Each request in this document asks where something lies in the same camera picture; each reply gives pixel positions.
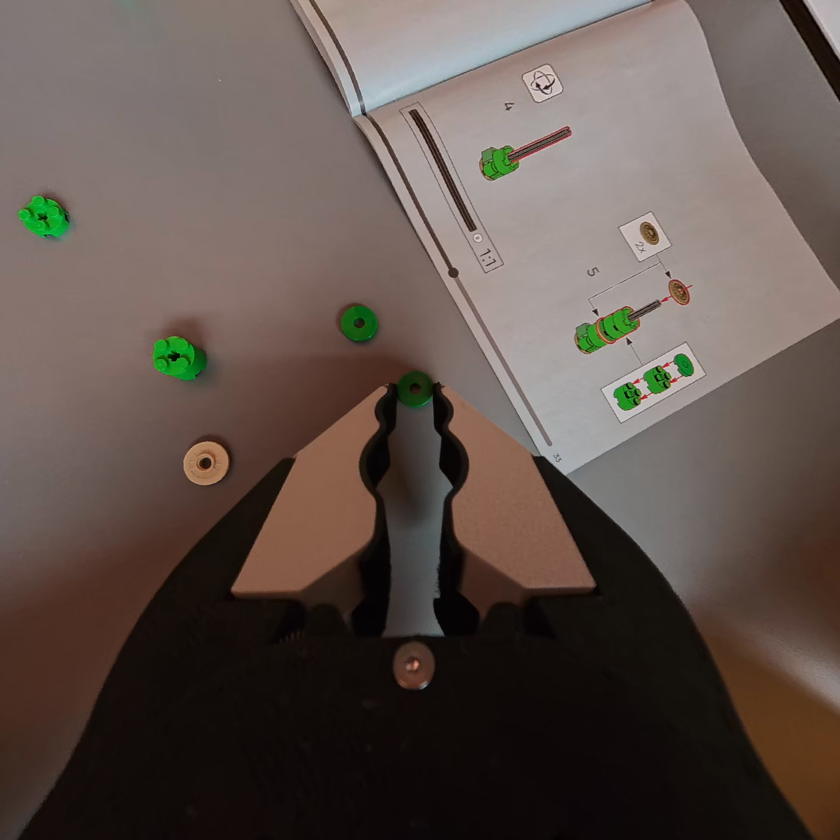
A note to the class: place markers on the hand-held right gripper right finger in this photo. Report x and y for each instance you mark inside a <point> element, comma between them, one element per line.
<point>518,518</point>

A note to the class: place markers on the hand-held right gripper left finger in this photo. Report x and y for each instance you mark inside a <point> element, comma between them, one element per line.
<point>315,518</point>

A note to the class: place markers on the green round plate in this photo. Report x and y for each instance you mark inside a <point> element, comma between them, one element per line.
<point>424,382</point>
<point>348,331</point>

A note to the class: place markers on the green round brick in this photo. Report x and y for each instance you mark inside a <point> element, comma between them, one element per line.
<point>184,366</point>
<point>49,223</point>

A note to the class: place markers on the tan round plate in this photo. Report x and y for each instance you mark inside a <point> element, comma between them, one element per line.
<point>220,470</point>

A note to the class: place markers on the open instruction booklet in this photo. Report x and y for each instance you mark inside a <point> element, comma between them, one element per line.
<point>590,190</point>

